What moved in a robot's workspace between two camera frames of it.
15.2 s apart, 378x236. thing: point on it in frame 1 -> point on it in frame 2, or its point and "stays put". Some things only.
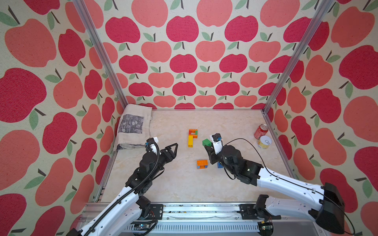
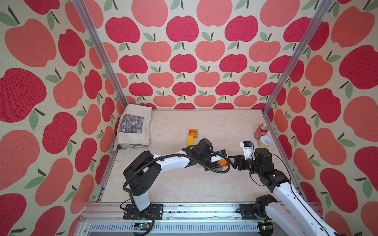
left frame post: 101,52 stays put
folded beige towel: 134,127 stays put
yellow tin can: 264,142 stays put
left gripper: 170,152 -> 214,164
